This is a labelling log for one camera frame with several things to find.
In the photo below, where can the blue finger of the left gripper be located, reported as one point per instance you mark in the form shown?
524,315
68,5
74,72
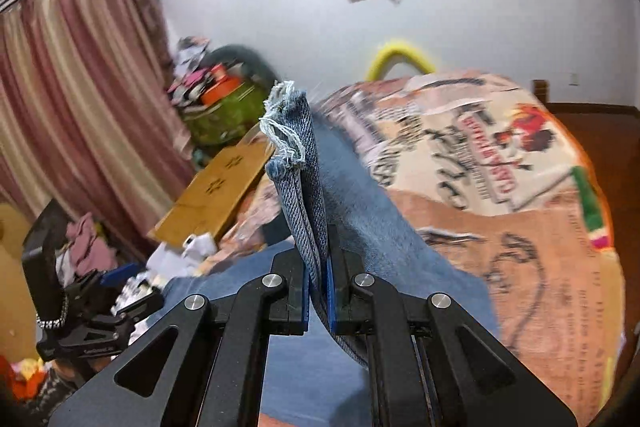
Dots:
120,275

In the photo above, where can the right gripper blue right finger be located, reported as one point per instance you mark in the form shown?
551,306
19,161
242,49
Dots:
389,329

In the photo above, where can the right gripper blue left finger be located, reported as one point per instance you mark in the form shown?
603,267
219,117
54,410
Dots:
274,304

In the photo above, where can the blue denim jeans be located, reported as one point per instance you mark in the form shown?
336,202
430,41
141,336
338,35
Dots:
319,379

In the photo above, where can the red gold striped curtain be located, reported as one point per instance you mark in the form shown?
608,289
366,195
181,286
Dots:
85,118

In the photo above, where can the green camouflage storage bag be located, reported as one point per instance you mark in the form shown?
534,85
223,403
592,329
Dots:
227,119

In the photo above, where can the retro print bed blanket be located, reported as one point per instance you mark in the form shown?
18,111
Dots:
492,181

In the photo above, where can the pile of clothes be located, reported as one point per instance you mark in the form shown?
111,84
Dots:
190,51

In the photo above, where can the orange box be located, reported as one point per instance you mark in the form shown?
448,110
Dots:
220,90

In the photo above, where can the grey neck pillow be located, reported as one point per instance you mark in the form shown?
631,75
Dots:
253,66

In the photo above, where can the yellow foam tube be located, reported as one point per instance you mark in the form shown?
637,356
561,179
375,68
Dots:
398,51

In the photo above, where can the wooden bed post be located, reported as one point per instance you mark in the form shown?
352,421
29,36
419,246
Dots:
540,88

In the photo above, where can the wall power socket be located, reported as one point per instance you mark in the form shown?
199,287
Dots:
574,79

